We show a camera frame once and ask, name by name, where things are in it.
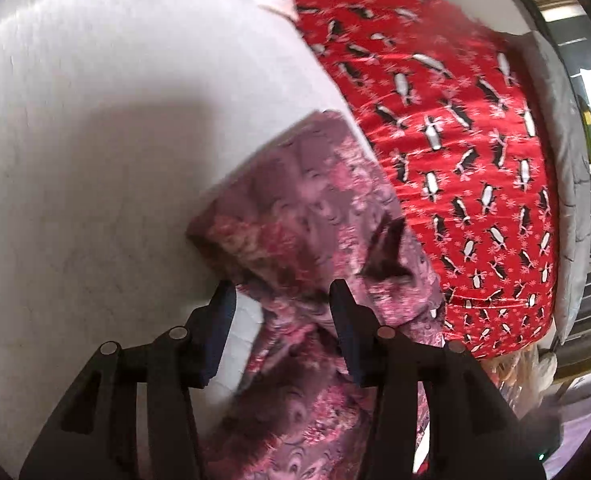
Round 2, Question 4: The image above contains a clear plastic bag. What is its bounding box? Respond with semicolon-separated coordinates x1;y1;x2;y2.
495;347;561;413

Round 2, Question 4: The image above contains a red penguin print blanket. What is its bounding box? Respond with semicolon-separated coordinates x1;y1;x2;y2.
285;0;561;361

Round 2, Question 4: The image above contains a pink floral garment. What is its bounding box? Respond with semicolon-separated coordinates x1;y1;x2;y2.
185;110;449;480

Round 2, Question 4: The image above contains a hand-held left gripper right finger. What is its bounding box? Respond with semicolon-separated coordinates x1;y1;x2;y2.
329;280;546;480

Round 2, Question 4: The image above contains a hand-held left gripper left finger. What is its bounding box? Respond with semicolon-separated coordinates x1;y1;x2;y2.
19;280;238;480

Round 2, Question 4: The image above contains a grey quilted blanket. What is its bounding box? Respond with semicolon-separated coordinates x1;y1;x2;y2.
505;30;591;346

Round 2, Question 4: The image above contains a white bed sheet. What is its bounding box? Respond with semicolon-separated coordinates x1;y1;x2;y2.
0;0;376;480

